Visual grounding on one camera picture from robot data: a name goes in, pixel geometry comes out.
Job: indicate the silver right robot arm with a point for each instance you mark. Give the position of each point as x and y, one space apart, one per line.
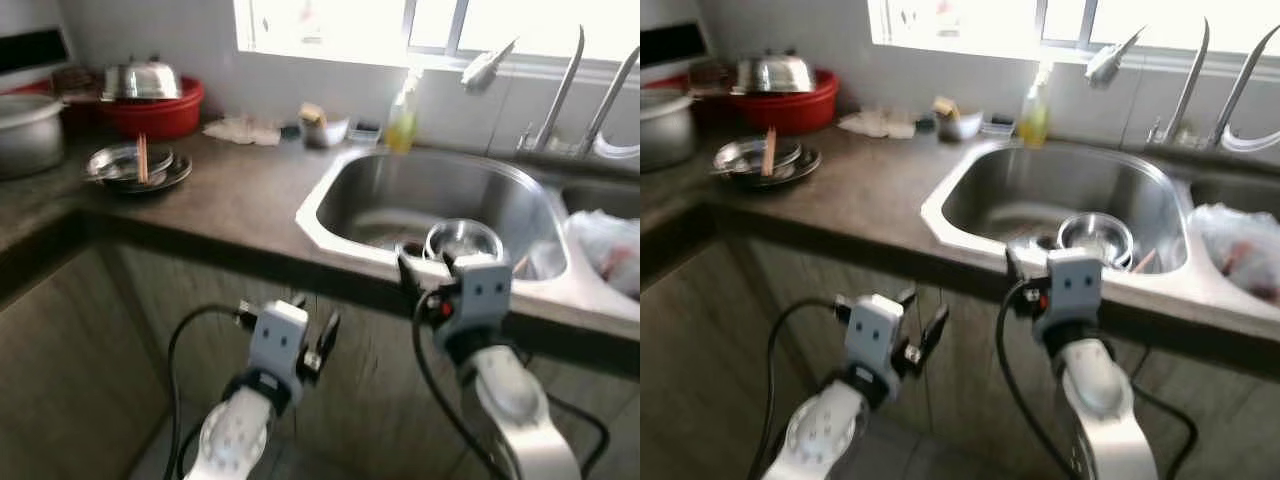
515 410
1100 410

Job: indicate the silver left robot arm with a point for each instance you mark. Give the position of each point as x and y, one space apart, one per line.
815 435
235 440

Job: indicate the small steel bowl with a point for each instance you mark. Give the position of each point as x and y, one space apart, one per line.
1095 238
463 240

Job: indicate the stainless steel sink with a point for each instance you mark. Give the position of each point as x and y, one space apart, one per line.
450 200
1060 185

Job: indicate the yellow dish soap bottle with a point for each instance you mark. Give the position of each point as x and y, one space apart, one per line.
1034 118
402 120

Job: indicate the small soap dish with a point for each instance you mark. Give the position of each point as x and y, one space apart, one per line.
365 132
998 125

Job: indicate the clear plastic bag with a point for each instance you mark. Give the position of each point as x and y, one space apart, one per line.
605 250
1240 250

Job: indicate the small bowl with sponge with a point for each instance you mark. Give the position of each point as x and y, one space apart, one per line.
320 130
955 125

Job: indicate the white cloth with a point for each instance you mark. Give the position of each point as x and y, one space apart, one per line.
240 130
875 123

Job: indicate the grey spray head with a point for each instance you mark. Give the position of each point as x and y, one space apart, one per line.
1112 58
487 65

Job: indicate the curved steel faucet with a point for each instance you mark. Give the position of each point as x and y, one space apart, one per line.
560 90
1245 85
610 100
1190 80

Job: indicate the red plastic basin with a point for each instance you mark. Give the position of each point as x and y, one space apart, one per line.
155 120
790 112

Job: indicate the large aluminium pot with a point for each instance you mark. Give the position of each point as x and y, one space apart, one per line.
662 130
30 135

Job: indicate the bright window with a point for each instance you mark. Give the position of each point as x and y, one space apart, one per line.
960 20
330 25

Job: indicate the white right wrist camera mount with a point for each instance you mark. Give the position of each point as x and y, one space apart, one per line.
480 295
1070 288

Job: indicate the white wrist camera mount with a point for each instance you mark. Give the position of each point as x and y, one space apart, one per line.
873 335
1070 288
278 340
480 295

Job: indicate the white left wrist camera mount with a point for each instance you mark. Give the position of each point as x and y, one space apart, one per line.
278 340
873 335

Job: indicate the black wall panel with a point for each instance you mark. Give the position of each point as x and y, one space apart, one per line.
670 45
30 52

